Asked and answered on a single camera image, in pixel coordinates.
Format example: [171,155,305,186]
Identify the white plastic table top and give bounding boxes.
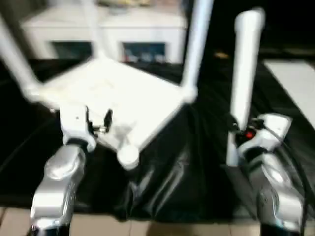
[31,58,198,171]

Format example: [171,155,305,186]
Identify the white cabinet with glass doors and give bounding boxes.
[21,4,189,64]

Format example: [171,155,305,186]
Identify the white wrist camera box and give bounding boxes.
[250,113,294,154]
[58,105,99,152]

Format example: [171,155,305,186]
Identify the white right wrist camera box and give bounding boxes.
[250,113,294,154]

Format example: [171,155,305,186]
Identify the white side table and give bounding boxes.
[263,59,315,118]

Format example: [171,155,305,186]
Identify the white plastic table leg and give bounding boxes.
[225,8,267,169]
[80,0,112,62]
[181,0,215,103]
[0,14,43,103]

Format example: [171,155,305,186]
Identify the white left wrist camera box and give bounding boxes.
[58,105,99,152]

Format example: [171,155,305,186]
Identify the black work mat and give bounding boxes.
[0,47,315,224]

